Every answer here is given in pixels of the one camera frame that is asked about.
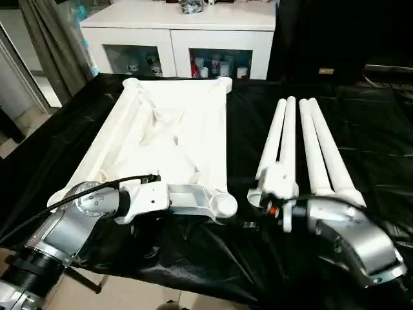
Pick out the white plastic table leg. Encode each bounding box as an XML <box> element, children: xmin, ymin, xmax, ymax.
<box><xmin>308</xmin><ymin>98</ymin><xmax>367</xmax><ymax>207</ymax></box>
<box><xmin>298</xmin><ymin>98</ymin><xmax>335</xmax><ymax>197</ymax></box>
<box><xmin>247</xmin><ymin>98</ymin><xmax>288</xmax><ymax>208</ymax></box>
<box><xmin>277</xmin><ymin>96</ymin><xmax>297</xmax><ymax>188</ymax></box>

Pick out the white plastic table top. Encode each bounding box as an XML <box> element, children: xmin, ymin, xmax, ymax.
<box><xmin>46</xmin><ymin>76</ymin><xmax>239</xmax><ymax>226</ymax></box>

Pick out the black mat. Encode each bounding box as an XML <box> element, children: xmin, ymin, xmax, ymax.
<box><xmin>0</xmin><ymin>72</ymin><xmax>413</xmax><ymax>310</ymax></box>

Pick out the black cabinet gold label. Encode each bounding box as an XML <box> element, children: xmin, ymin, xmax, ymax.
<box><xmin>267</xmin><ymin>0</ymin><xmax>368</xmax><ymax>81</ymax></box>

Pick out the black metal stand leg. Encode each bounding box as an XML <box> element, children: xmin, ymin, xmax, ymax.
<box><xmin>63</xmin><ymin>267</ymin><xmax>108</xmax><ymax>294</ymax></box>

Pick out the white glass-door cabinet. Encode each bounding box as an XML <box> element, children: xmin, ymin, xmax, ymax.
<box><xmin>79</xmin><ymin>0</ymin><xmax>277</xmax><ymax>81</ymax></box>

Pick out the dark grey bundle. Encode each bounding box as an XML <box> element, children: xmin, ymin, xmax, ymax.
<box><xmin>178</xmin><ymin>0</ymin><xmax>207</xmax><ymax>16</ymax></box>

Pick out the grey curtain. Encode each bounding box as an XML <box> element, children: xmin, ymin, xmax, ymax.
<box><xmin>17</xmin><ymin>0</ymin><xmax>97</xmax><ymax>107</ymax></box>

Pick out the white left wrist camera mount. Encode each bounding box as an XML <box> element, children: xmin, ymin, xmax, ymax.
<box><xmin>113</xmin><ymin>181</ymin><xmax>171</xmax><ymax>226</ymax></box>

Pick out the grey door frame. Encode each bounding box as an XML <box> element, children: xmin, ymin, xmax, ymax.
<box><xmin>0</xmin><ymin>22</ymin><xmax>64</xmax><ymax>116</ymax></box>

